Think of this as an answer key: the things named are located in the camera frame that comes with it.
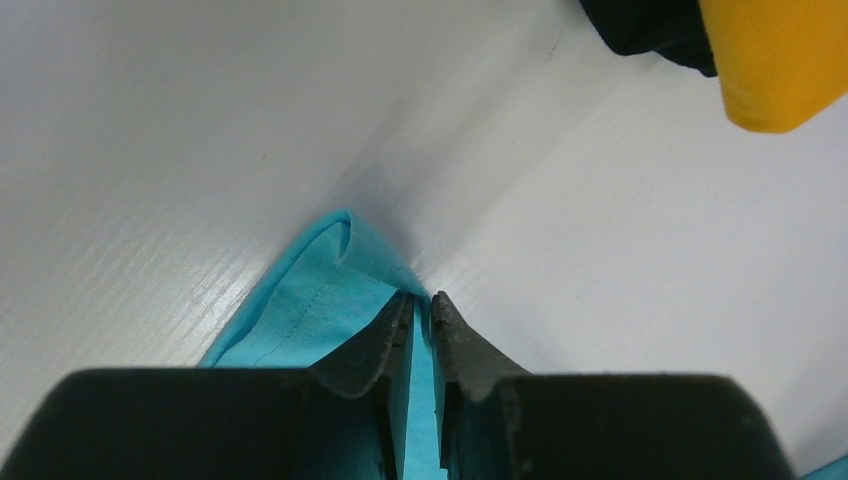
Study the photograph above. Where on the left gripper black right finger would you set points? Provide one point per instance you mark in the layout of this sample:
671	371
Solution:
497	420

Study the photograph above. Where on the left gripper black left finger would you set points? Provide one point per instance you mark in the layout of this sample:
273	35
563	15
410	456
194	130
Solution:
344	417

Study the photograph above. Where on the teal t shirt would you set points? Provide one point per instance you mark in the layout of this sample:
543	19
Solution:
326	287

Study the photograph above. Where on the black folded t shirt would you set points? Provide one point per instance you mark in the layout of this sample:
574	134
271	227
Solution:
674	29

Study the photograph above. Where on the orange folded t shirt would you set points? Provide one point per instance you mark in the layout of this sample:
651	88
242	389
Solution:
779	63

